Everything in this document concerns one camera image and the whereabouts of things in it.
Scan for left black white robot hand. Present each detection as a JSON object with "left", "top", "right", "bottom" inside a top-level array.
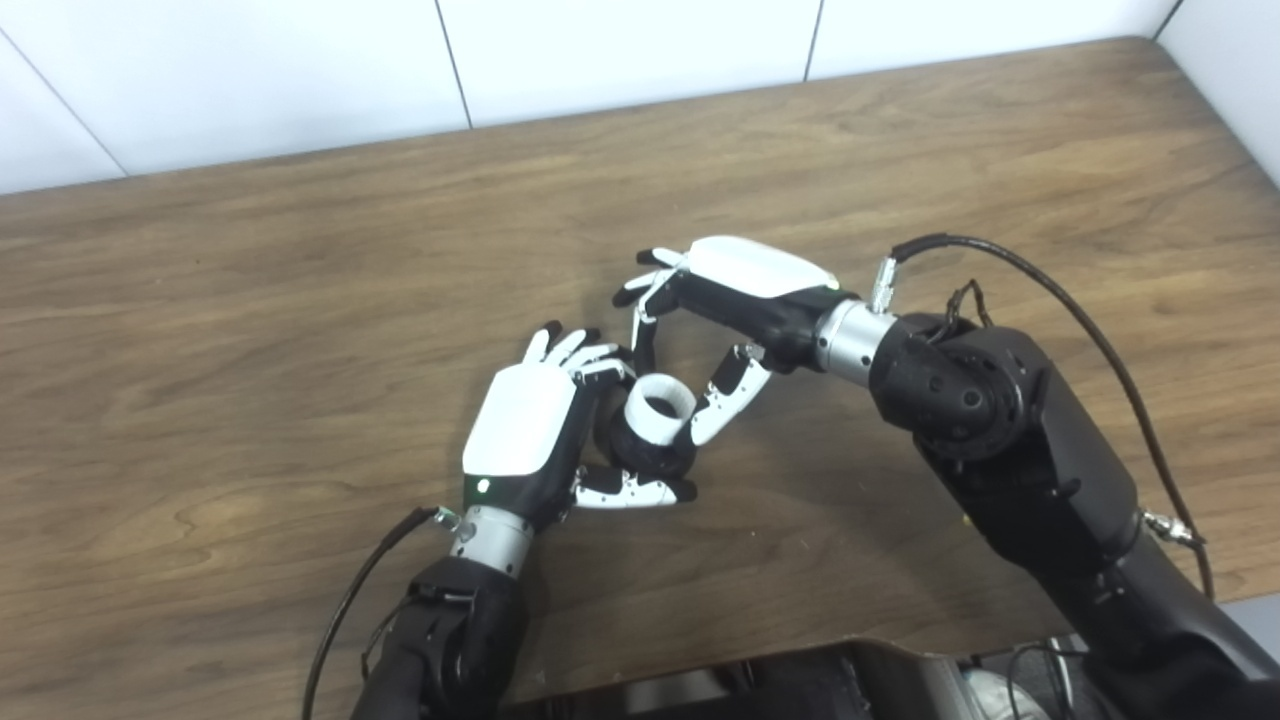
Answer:
[{"left": 462, "top": 322, "right": 699, "bottom": 532}]

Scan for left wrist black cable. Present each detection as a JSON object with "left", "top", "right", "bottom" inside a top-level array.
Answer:
[{"left": 301, "top": 505, "right": 462, "bottom": 720}]

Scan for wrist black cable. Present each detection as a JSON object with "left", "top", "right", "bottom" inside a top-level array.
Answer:
[
  {"left": 301, "top": 505, "right": 462, "bottom": 720},
  {"left": 870, "top": 233, "right": 1217, "bottom": 602}
]

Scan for white ring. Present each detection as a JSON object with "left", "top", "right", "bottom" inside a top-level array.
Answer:
[{"left": 624, "top": 372, "right": 698, "bottom": 447}]

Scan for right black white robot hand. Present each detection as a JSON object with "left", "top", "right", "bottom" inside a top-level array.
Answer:
[{"left": 612, "top": 236, "right": 861, "bottom": 449}]

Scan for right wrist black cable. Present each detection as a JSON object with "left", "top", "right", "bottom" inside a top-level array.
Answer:
[{"left": 870, "top": 233, "right": 1217, "bottom": 602}]

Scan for round black part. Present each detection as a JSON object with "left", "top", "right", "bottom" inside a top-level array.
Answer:
[{"left": 598, "top": 395, "right": 699, "bottom": 482}]

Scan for black robot torso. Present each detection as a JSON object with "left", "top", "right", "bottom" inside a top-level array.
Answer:
[{"left": 500, "top": 638, "right": 1093, "bottom": 720}]

